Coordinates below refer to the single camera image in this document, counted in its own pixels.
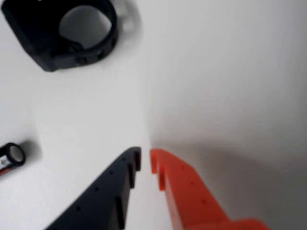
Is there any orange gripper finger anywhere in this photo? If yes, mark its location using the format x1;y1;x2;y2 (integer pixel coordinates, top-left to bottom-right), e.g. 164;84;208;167
149;148;271;230

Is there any black AA battery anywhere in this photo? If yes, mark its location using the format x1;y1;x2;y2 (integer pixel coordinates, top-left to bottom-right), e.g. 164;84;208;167
0;142;26;184

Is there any black plastic ring clamp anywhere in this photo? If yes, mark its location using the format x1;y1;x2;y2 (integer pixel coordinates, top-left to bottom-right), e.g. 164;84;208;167
1;0;118;72

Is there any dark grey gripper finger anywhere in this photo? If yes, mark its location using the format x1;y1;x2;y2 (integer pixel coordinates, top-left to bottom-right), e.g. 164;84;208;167
44;146;142;230

